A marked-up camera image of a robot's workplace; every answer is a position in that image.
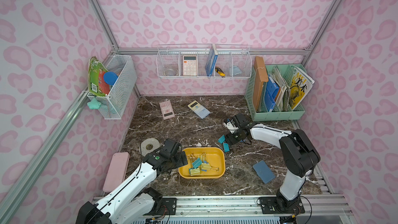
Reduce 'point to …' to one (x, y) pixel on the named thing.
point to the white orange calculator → (189, 65)
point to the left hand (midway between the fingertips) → (180, 158)
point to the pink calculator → (167, 110)
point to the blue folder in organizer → (271, 90)
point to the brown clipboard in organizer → (260, 76)
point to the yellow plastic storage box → (215, 157)
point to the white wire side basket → (113, 106)
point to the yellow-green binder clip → (204, 165)
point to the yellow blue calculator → (202, 112)
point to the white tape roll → (148, 144)
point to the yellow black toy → (218, 70)
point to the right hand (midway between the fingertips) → (230, 136)
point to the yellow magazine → (301, 82)
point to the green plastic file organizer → (281, 110)
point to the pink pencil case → (116, 171)
